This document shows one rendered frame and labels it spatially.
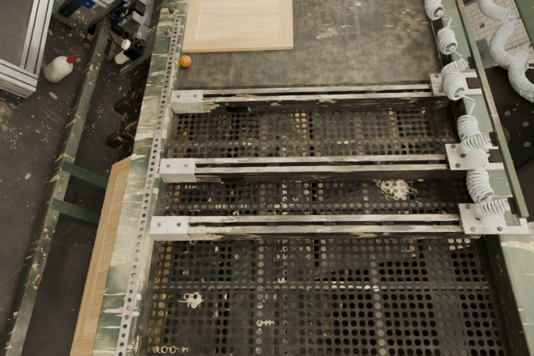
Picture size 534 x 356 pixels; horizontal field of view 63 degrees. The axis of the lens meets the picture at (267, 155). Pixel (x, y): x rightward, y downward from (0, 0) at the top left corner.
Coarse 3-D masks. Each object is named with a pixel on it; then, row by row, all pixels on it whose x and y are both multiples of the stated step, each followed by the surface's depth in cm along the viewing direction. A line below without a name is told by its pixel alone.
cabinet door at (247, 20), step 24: (192, 0) 208; (216, 0) 208; (240, 0) 207; (264, 0) 206; (288, 0) 204; (192, 24) 200; (216, 24) 200; (240, 24) 199; (264, 24) 198; (288, 24) 196; (192, 48) 192; (216, 48) 192; (240, 48) 191; (264, 48) 191; (288, 48) 191
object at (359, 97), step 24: (192, 96) 172; (216, 96) 173; (240, 96) 173; (264, 96) 170; (288, 96) 169; (312, 96) 168; (336, 96) 168; (360, 96) 167; (384, 96) 166; (408, 96) 166; (432, 96) 165
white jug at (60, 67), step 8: (64, 56) 232; (48, 64) 233; (56, 64) 228; (64, 64) 229; (72, 64) 234; (48, 72) 233; (56, 72) 231; (64, 72) 231; (48, 80) 237; (56, 80) 237
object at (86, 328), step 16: (128, 160) 214; (112, 176) 217; (112, 192) 210; (176, 192) 177; (112, 208) 205; (112, 224) 199; (96, 240) 201; (112, 240) 193; (96, 256) 196; (96, 272) 190; (160, 272) 163; (96, 288) 186; (96, 304) 181; (80, 320) 183; (96, 320) 176; (160, 320) 152; (80, 336) 178; (80, 352) 174
